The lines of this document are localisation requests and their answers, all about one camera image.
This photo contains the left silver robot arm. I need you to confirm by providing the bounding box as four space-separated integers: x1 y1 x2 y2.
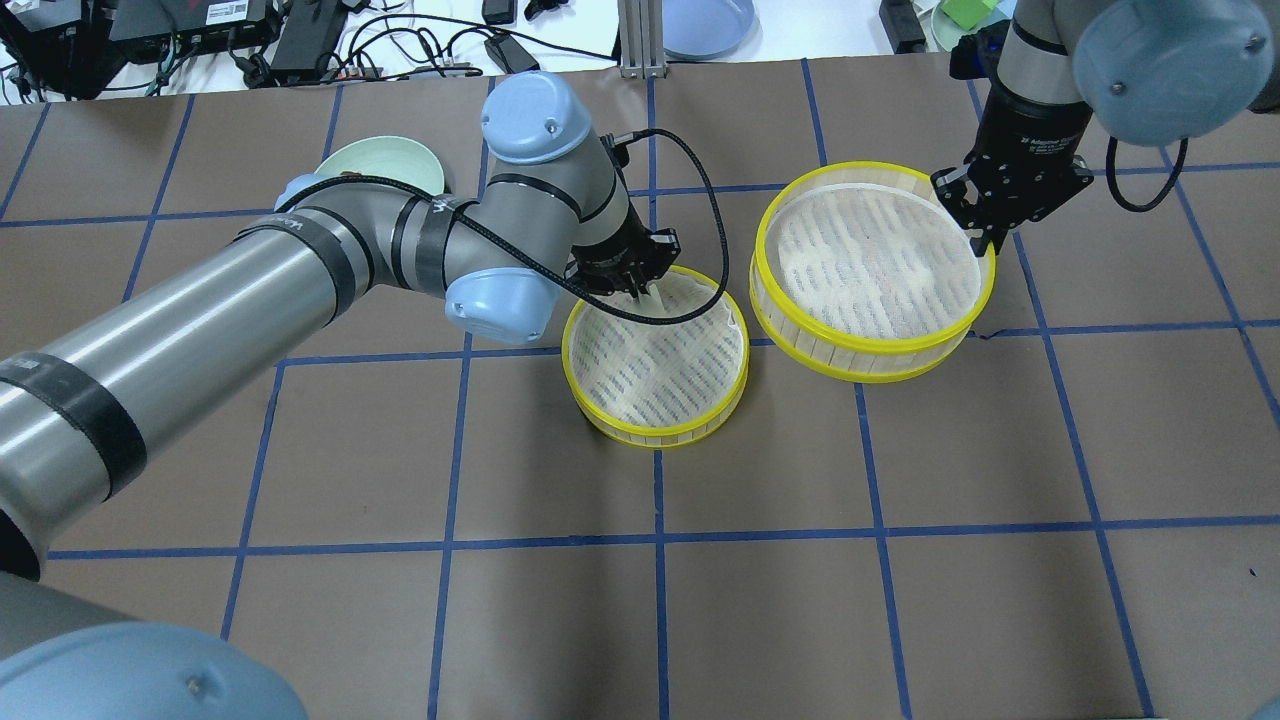
1 70 680 719

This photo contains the blue plate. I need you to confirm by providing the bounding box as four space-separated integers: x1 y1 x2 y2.
660 1 756 61

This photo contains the green plate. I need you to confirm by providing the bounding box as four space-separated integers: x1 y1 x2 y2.
314 136 447 195

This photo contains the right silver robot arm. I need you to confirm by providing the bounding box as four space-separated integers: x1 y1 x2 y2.
931 1 1277 258

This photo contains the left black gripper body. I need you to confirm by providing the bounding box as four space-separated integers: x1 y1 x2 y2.
568 215 681 297

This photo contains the green cube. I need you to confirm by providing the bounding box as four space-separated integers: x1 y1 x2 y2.
937 0 1018 31

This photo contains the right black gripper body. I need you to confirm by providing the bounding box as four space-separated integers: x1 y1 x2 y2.
931 85 1094 241

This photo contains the white bun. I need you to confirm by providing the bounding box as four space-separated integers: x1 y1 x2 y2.
645 281 666 305

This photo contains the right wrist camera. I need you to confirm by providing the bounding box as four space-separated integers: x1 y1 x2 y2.
948 20 1010 81

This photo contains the yellow steamer layer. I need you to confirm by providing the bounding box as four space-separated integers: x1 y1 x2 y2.
561 266 750 448
748 161 998 384

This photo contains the black laptop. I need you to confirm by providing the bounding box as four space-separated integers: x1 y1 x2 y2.
109 1 282 42

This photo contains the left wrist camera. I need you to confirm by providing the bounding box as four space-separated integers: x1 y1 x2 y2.
600 133 636 172

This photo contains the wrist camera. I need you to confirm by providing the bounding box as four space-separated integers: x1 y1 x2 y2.
600 133 636 172
948 20 1010 81

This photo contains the black power adapter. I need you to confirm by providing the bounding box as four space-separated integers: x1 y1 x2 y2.
483 33 541 76

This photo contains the aluminium frame post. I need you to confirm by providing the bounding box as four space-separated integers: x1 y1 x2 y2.
617 0 668 79

